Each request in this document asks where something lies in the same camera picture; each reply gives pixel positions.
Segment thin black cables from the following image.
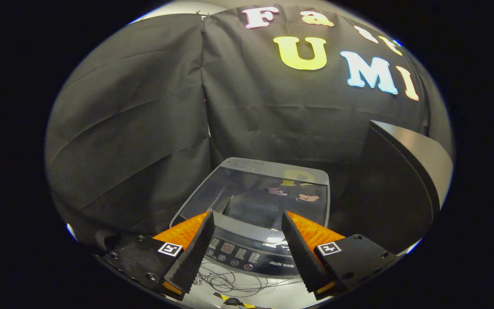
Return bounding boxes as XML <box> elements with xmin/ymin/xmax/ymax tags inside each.
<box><xmin>196</xmin><ymin>263</ymin><xmax>304</xmax><ymax>297</ymax></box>

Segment grey cabinet with dark top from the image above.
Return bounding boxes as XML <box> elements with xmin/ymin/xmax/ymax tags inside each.
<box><xmin>328</xmin><ymin>120</ymin><xmax>454</xmax><ymax>254</ymax></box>

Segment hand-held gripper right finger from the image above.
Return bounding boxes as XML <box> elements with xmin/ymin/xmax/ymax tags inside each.
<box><xmin>281</xmin><ymin>210</ymin><xmax>398</xmax><ymax>301</ymax></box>

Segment black backdrop cloth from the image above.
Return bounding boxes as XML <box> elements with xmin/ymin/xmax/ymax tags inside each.
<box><xmin>45</xmin><ymin>5</ymin><xmax>445</xmax><ymax>249</ymax></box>

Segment yellow black striped tape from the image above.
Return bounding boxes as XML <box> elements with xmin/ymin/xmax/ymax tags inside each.
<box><xmin>213</xmin><ymin>292</ymin><xmax>257</xmax><ymax>309</ymax></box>

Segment grey washing machine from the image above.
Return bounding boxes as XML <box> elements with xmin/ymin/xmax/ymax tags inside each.
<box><xmin>170</xmin><ymin>157</ymin><xmax>331</xmax><ymax>277</ymax></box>

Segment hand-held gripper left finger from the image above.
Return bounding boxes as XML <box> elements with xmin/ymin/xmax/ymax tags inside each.
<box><xmin>101</xmin><ymin>210</ymin><xmax>215</xmax><ymax>300</ymax></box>

